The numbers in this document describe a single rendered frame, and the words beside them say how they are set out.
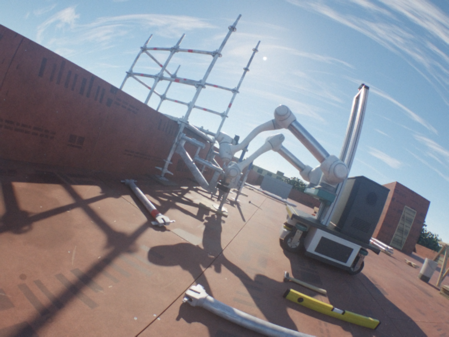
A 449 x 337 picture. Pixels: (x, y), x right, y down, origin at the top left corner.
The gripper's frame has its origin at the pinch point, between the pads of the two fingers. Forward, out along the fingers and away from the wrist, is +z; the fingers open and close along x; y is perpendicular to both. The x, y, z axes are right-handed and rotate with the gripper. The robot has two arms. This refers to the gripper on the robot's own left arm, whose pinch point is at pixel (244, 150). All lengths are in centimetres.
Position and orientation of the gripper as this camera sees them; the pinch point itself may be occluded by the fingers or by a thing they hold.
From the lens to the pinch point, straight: 193.3
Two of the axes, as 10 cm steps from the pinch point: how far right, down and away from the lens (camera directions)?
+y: -3.9, 9.2, 0.3
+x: 5.6, 2.6, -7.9
